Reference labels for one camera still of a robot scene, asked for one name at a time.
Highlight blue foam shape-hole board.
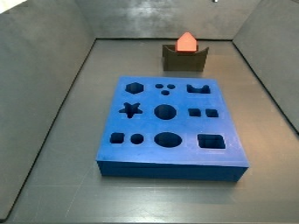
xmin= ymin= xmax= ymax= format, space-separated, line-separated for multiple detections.
xmin=97 ymin=76 xmax=249 ymax=182

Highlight red three-prong object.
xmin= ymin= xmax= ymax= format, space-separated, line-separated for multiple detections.
xmin=175 ymin=32 xmax=198 ymax=53

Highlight black curved cradle fixture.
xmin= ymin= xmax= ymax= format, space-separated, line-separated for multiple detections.
xmin=163 ymin=45 xmax=210 ymax=72

